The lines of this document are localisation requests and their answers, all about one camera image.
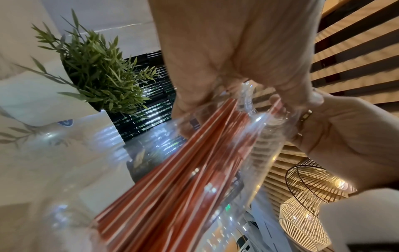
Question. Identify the person's left hand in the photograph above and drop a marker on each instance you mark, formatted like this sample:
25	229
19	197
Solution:
237	41

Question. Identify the person's right hand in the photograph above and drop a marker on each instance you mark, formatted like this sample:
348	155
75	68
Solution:
352	142

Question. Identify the leafy plant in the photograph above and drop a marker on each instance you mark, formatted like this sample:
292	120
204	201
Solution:
103	73

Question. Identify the bundle of red straws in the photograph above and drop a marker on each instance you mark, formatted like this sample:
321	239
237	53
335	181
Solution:
174	196

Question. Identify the clear tray of red straws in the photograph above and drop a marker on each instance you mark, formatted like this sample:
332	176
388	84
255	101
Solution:
78	172

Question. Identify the black slatted screen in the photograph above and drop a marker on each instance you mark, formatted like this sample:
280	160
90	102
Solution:
152	98

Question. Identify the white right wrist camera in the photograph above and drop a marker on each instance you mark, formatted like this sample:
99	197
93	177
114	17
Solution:
361	216

